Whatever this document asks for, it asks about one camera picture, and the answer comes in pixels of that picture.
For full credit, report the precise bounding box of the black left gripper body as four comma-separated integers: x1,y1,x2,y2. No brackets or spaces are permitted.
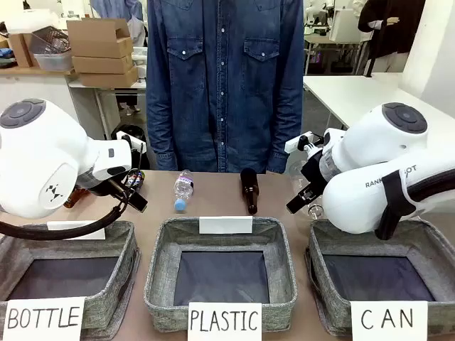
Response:
78,169,129,198

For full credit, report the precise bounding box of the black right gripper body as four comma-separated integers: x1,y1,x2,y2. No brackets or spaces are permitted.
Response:
299,151,330,195

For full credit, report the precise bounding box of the brown glass bottle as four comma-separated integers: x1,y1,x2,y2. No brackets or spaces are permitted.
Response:
240,167,261,215
63,187,92,210

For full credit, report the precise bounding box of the small blue-capped plastic bottle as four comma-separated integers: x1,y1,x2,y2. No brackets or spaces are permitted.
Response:
173,169,195,213

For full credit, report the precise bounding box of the person's left forearm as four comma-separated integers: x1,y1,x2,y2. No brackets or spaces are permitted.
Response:
267,85,304,175

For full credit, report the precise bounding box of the person's right forearm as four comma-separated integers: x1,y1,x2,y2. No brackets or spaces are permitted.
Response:
146,85,179,172

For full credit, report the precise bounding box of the blank white basket card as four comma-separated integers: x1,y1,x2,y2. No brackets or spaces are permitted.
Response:
198,215,255,235
45,220,107,241

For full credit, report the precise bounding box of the grey fabric basket bottle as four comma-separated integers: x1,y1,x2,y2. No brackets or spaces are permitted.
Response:
0,220,142,341

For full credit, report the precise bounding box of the grey fabric basket plastic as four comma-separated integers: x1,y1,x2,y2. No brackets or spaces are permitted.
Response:
144,216,299,330

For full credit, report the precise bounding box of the grey fabric basket can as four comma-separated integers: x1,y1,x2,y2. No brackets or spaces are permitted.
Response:
304,218,455,337

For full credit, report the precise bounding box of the paper sign CAN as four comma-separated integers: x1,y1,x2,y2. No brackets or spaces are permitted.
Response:
350,300,429,341

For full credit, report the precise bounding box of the flat cardboard box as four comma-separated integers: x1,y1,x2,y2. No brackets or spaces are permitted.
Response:
77,65,139,89
71,52,134,75

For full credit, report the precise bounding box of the white cabinet desk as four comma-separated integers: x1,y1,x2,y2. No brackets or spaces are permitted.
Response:
0,66,147,143

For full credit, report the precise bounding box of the person in denim shirt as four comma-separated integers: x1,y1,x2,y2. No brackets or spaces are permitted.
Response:
145,0,306,175

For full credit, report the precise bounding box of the clear plastic container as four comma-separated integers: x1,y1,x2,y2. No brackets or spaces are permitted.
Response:
33,51,75,72

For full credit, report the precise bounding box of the paper sign PLASTIC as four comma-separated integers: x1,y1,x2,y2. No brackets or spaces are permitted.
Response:
187,302,264,341

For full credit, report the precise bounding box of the paper sign BOTTLE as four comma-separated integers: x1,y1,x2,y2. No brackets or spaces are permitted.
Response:
0,296,87,341

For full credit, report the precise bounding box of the large open cardboard box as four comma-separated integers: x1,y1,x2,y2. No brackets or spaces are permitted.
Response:
66,18,135,58

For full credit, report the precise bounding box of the dark mesh tray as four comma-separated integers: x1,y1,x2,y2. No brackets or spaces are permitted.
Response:
29,27,71,55

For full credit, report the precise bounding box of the small cardboard box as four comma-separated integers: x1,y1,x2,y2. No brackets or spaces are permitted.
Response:
6,32,41,69

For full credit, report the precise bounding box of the background person in black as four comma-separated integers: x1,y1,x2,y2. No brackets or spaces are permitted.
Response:
357,0,427,60

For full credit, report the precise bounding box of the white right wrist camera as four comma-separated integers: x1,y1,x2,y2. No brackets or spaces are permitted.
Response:
284,131,323,154

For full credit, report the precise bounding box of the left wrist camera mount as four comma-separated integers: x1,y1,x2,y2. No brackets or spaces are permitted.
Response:
119,132,147,168

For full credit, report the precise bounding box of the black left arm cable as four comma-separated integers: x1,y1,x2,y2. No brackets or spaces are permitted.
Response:
0,190,129,240

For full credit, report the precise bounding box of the black right arm strap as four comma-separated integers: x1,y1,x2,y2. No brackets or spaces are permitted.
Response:
374,169,410,242

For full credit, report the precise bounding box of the black right arm cable sleeve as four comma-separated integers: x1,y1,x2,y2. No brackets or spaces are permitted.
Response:
406,175,455,209

